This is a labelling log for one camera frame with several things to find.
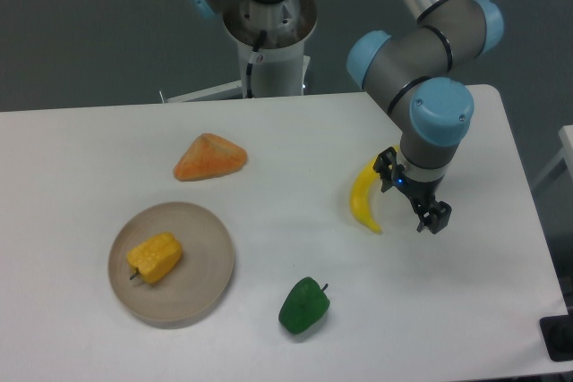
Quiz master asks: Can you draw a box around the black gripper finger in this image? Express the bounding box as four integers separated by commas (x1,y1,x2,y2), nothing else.
411,199,452,234
372,148,402,192

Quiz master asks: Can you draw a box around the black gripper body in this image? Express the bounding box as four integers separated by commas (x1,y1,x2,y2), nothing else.
390,162,447,212

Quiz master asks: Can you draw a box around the yellow toy bell pepper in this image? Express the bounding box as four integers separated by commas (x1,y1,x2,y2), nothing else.
126,232,183,284

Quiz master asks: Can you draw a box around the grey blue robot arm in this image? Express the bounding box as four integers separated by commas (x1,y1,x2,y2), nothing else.
191,0,504,233

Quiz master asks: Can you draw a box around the green toy bell pepper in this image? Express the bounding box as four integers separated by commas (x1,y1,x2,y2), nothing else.
278,276,330,335

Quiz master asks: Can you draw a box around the beige round plate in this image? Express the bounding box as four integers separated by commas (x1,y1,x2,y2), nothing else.
108,202,235,328

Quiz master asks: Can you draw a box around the yellow toy banana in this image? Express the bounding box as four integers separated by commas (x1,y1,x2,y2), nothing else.
348,155,384,234

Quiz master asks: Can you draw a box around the white furniture at right edge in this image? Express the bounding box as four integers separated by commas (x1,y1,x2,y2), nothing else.
530,124,572,198

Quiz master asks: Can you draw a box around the black device at table edge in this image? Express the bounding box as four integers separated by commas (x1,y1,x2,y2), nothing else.
539,314,572,362

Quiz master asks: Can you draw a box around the orange triangular toy bread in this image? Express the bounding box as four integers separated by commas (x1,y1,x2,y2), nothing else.
173,133,248,182

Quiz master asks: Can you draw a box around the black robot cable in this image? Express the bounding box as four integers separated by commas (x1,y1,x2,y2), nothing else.
244,30,269,99

